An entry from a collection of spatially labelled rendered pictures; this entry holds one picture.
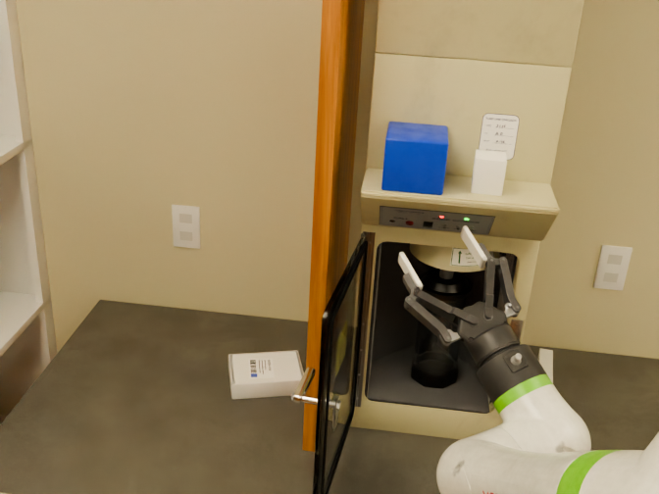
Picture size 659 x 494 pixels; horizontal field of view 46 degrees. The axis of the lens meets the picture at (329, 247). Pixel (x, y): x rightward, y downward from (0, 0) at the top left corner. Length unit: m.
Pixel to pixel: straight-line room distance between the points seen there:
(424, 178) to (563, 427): 0.44
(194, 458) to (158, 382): 0.27
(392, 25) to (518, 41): 0.20
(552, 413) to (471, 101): 0.52
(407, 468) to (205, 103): 0.93
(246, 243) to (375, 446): 0.64
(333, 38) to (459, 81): 0.23
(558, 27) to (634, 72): 0.52
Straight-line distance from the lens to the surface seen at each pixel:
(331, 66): 1.25
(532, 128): 1.37
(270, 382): 1.71
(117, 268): 2.11
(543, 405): 1.18
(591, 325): 2.05
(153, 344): 1.93
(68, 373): 1.86
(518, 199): 1.31
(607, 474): 0.80
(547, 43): 1.34
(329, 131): 1.28
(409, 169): 1.27
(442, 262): 1.48
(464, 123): 1.36
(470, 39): 1.33
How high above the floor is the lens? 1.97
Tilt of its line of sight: 26 degrees down
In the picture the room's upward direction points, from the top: 3 degrees clockwise
